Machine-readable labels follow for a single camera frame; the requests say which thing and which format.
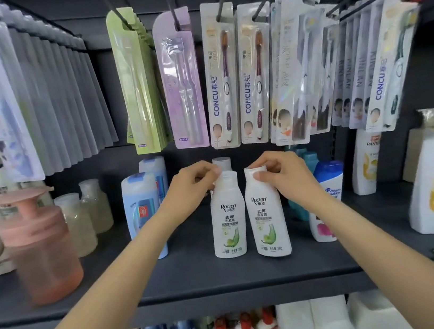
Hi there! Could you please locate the stack of silver toothbrush packs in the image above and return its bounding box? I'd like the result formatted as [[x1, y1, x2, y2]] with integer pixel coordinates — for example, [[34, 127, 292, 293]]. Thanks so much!
[[250, 0, 343, 148]]

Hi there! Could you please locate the person's right hand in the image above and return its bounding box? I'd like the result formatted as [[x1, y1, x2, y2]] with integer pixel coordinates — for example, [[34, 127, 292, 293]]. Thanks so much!
[[247, 144, 328, 214]]

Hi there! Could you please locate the person's left hand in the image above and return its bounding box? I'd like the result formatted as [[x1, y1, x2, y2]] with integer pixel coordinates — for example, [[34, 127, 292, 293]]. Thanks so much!
[[165, 158, 229, 222]]

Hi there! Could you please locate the white and blue shampoo bottle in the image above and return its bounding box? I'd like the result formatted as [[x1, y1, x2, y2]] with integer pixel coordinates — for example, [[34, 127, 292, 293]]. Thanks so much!
[[301, 158, 355, 245]]

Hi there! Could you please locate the light blue shampoo bottle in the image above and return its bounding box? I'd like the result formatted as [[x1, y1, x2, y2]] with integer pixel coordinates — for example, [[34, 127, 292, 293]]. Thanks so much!
[[119, 170, 171, 264], [137, 155, 172, 207]]

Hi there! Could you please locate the pink pump dispenser bottle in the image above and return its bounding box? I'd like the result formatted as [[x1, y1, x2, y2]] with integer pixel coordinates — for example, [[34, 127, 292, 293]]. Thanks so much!
[[0, 182, 88, 311]]

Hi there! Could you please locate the white dark-green toothbrush pack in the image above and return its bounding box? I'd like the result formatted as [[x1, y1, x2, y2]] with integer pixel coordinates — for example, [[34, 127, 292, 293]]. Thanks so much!
[[346, 0, 434, 135]]

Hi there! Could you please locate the purple toothbrush pack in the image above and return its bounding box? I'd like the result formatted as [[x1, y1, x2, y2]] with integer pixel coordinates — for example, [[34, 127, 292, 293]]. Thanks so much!
[[149, 7, 210, 153]]

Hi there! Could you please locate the stack of green toothbrush packs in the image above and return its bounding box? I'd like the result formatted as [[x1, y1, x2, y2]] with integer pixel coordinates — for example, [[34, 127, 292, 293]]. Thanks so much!
[[104, 3, 175, 158]]

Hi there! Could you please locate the person's right forearm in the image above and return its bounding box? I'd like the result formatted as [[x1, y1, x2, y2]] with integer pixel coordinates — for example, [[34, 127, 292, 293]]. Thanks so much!
[[285, 172, 434, 329]]

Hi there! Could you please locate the row of grey toothbrush packs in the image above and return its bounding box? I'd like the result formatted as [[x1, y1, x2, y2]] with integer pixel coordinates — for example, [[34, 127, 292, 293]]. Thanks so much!
[[0, 0, 123, 182]]

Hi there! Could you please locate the white tissue pack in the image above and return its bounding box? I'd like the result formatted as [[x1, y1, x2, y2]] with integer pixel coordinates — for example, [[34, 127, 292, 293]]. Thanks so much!
[[275, 293, 352, 329], [346, 285, 410, 329]]

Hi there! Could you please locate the dark grey shelf board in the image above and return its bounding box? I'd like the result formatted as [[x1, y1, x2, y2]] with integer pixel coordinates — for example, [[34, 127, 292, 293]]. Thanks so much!
[[0, 174, 434, 329]]

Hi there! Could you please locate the clear plastic bottle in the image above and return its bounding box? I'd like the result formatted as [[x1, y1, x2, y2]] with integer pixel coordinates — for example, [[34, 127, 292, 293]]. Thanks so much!
[[53, 190, 101, 261], [78, 176, 116, 236]]

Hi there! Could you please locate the teal shampoo bottle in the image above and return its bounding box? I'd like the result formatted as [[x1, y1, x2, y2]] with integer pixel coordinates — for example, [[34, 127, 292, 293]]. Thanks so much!
[[284, 144, 327, 223]]

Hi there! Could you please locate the row of white toothbrush packs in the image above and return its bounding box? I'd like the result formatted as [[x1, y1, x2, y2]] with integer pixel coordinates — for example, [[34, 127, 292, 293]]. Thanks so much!
[[314, 0, 402, 133]]

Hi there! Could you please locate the white green-leaf shampoo bottle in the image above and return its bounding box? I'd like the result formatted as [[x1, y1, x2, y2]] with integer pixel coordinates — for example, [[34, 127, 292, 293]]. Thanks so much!
[[211, 155, 233, 176], [240, 162, 295, 260], [203, 169, 253, 259]]

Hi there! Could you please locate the person's left forearm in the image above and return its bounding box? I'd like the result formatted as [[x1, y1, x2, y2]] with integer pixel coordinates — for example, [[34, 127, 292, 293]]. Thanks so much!
[[0, 204, 220, 329]]

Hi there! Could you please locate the white maroon toothbrush pack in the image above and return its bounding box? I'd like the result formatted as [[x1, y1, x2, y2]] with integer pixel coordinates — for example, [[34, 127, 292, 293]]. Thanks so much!
[[191, 0, 253, 148], [223, 0, 289, 146]]

